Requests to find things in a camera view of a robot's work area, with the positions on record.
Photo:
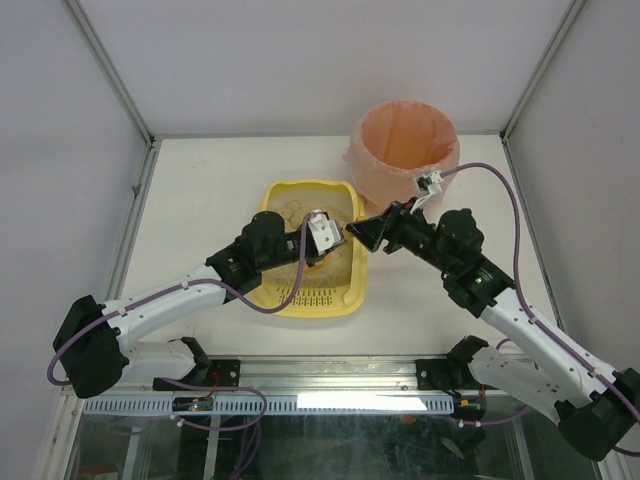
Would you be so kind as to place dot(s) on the aluminium mounting rail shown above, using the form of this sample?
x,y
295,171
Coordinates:
x,y
294,374

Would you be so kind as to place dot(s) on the orange lined trash bin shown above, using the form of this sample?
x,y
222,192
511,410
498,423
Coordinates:
x,y
394,142

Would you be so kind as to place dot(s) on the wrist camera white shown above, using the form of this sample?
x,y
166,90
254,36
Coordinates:
x,y
325,234
428,186

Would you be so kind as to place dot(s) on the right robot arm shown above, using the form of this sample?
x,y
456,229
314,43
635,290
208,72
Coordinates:
x,y
593,404

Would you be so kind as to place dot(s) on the yellow litter box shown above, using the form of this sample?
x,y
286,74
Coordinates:
x,y
317,303

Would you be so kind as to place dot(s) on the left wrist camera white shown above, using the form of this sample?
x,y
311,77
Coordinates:
x,y
325,234

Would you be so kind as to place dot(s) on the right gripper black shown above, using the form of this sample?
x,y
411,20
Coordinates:
x,y
391,226

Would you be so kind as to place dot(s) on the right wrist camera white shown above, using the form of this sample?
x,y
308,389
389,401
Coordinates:
x,y
428,186

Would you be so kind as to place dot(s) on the cat litter sand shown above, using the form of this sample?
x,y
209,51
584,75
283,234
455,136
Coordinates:
x,y
339,208

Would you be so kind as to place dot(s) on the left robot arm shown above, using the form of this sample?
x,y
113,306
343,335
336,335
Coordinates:
x,y
90,346

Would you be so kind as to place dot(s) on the white slotted cable duct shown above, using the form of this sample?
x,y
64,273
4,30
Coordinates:
x,y
301,404

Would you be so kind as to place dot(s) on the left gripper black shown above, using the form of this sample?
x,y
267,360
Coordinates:
x,y
304,240

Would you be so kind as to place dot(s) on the yellow litter scoop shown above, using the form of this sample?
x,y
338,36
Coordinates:
x,y
334,260

